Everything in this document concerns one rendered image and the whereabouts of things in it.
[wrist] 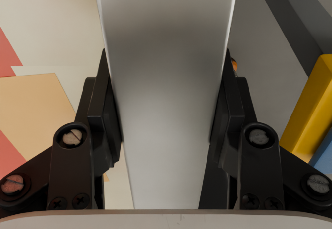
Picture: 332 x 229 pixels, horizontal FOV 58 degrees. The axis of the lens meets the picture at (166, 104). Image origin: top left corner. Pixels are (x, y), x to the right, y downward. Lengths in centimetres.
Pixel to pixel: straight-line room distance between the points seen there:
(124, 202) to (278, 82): 145
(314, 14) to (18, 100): 35
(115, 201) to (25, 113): 11
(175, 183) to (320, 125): 17
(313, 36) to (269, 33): 106
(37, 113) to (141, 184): 7
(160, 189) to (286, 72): 149
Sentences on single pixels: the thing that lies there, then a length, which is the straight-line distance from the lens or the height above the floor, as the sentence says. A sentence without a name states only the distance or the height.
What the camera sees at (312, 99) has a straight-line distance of 28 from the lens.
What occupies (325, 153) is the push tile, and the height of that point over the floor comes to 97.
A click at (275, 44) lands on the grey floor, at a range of 148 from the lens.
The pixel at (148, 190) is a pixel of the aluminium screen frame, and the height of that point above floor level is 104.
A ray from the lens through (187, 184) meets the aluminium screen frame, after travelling 16.
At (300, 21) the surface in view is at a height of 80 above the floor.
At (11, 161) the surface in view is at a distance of 23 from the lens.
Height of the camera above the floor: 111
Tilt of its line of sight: 43 degrees down
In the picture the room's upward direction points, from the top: 176 degrees clockwise
